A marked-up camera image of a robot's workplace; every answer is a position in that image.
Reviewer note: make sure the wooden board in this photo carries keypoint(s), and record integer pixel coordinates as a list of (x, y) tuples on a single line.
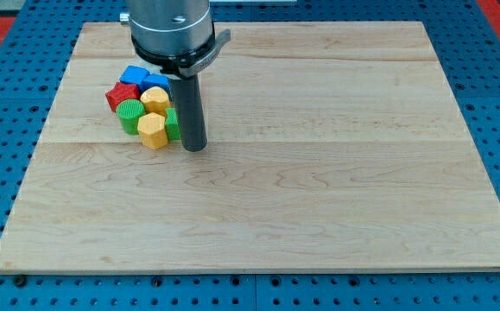
[(333, 147)]

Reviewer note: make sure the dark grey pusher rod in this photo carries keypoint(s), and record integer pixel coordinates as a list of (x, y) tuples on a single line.
[(189, 112)]

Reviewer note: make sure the yellow hexagon block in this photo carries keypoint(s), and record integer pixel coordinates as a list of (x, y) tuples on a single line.
[(152, 131)]

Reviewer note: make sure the yellow heart block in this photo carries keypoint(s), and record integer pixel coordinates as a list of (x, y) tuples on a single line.
[(156, 100)]

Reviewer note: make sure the blue block right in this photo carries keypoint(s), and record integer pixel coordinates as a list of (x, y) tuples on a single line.
[(153, 80)]

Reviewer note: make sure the green cylinder block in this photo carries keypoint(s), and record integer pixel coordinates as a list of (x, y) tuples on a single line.
[(128, 112)]

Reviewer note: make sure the blue cube block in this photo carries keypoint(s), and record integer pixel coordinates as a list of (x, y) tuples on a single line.
[(133, 75)]

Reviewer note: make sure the red star block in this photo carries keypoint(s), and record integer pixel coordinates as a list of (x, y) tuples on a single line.
[(121, 92)]

